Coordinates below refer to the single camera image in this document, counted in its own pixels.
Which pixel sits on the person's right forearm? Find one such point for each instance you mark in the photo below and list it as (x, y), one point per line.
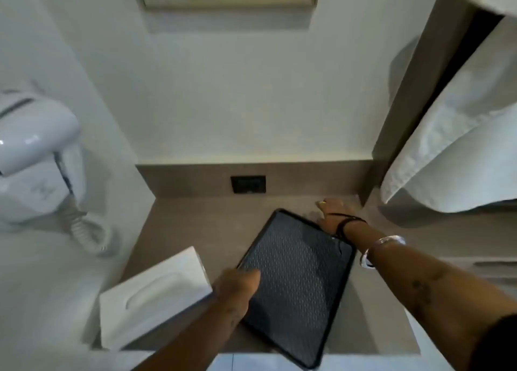
(428, 290)

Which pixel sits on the black textured tray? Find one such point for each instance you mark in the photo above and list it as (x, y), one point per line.
(299, 286)

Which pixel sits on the person's black clothing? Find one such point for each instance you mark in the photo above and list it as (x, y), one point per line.
(497, 346)

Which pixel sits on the person's left forearm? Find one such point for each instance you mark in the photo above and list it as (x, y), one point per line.
(190, 342)

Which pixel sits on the white tissue box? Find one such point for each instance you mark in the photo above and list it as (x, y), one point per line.
(155, 298)

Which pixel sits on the black wall power outlet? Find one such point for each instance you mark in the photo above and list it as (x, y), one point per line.
(248, 184)

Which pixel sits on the person's left hand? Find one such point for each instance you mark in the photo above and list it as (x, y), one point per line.
(236, 290)

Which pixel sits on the white wall-mounted hair dryer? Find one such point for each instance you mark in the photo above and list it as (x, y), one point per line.
(34, 156)

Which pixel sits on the grey-brown countertop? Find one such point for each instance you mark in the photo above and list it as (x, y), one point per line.
(194, 225)

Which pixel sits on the white hanging towel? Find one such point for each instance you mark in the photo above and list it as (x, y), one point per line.
(464, 140)

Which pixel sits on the person's right hand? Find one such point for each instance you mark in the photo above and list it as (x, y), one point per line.
(331, 217)

